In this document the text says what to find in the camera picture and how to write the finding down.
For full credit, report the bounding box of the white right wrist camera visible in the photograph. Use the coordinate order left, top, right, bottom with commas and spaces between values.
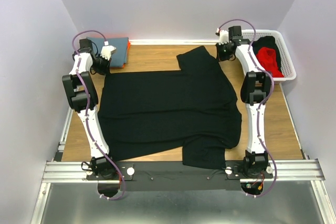
215, 28, 229, 46

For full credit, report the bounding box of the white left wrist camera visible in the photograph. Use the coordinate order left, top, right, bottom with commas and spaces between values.
100, 41, 117, 61

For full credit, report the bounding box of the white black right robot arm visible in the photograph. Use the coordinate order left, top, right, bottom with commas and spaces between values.
216, 26, 275, 178

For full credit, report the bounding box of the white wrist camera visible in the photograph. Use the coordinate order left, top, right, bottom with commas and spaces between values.
215, 28, 229, 46
100, 41, 117, 61

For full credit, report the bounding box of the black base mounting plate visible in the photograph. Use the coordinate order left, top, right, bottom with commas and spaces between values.
81, 159, 274, 197

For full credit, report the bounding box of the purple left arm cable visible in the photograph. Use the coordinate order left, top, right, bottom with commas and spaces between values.
71, 29, 127, 201

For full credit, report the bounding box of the red t-shirt in basket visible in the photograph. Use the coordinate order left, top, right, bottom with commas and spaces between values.
256, 47, 284, 78

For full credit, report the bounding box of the black garment in basket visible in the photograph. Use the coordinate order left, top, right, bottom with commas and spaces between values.
252, 36, 281, 71

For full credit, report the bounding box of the white plastic laundry basket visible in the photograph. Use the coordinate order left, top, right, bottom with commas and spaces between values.
256, 29, 297, 84

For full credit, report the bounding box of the folded blue t-shirt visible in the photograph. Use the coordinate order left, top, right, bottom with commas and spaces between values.
87, 37, 130, 69

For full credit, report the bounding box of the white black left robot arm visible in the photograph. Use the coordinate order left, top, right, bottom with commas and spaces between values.
62, 38, 119, 179

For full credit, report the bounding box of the black t-shirt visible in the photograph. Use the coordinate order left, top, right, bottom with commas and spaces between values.
98, 46, 242, 169

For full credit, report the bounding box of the aluminium frame rail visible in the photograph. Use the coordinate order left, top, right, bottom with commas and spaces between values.
30, 108, 336, 224

